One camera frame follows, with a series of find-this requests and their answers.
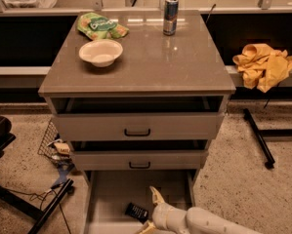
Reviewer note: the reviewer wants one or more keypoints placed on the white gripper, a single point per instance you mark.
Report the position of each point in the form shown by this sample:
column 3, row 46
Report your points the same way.
column 166, row 215

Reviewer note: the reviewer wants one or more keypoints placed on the dark rxbar blueberry bar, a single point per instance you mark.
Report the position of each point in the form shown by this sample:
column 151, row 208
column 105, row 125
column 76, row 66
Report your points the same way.
column 137, row 212

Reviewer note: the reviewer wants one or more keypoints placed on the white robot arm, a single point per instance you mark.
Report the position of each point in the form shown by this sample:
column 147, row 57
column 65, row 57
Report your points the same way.
column 195, row 220

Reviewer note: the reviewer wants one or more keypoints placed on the bottom grey drawer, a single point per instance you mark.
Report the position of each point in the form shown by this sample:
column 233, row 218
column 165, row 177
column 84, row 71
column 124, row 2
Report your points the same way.
column 111, row 192

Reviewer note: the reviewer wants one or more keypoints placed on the grey drawer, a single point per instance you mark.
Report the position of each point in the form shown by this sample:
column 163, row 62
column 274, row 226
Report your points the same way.
column 111, row 192
column 138, row 118
column 139, row 155

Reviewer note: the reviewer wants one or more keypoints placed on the middle grey drawer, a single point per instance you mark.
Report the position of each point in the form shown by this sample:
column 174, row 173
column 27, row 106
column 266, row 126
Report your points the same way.
column 139, row 155

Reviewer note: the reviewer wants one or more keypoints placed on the grey drawer cabinet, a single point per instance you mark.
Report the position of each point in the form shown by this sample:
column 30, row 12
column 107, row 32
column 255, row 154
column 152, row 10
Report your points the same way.
column 151, row 65

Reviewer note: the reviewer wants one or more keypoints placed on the top grey drawer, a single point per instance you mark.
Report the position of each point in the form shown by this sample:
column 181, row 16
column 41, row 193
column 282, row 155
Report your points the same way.
column 138, row 118

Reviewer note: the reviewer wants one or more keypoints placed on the blue tape strip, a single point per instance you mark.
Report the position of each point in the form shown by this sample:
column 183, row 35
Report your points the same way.
column 63, row 171

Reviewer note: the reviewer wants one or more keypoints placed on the black stand leg right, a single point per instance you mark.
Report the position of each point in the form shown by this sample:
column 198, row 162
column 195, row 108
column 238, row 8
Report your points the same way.
column 260, row 136

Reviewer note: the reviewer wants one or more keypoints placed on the white paper bowl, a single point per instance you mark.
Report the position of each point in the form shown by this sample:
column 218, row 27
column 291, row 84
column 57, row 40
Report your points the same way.
column 101, row 53

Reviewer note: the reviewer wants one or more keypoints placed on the yellow cloth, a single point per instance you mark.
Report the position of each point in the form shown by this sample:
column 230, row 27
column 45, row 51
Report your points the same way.
column 262, row 67

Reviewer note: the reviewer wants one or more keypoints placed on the green chip bag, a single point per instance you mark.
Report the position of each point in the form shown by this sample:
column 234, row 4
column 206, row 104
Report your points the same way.
column 97, row 27

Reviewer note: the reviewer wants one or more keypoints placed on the blue energy drink can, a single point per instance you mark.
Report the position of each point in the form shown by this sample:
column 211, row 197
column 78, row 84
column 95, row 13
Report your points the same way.
column 170, row 17

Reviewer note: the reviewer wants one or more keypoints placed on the wire basket with clutter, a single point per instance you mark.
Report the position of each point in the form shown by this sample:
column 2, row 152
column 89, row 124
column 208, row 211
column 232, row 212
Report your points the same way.
column 49, row 147

